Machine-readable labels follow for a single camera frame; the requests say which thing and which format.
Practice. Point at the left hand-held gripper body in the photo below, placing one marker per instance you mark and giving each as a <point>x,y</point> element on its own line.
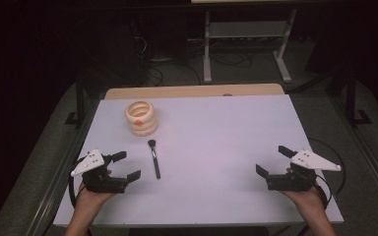
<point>93,178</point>

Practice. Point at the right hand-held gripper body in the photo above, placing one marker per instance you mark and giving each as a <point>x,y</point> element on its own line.
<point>292,182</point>

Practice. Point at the black makeup brush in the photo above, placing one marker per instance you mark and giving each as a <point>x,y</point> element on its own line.
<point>155,162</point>

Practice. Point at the cream ribbed brush holder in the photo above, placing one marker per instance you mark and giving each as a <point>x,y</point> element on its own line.
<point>141,123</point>

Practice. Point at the person's left hand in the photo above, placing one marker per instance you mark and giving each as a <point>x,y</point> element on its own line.
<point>93,198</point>

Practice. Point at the person's right hand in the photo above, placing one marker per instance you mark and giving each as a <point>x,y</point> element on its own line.
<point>303,198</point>

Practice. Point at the white board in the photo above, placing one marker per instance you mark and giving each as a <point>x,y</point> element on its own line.
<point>210,147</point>

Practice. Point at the black metal stand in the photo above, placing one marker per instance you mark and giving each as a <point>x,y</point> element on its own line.
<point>351,105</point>
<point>79,105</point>

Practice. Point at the wooden table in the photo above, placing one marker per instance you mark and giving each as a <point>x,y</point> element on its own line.
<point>193,91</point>

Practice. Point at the aluminium rail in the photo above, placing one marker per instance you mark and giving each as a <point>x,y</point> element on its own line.
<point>59,177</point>
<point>370,160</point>

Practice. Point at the grey metal desk frame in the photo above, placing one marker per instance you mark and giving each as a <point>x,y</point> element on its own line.
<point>247,29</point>

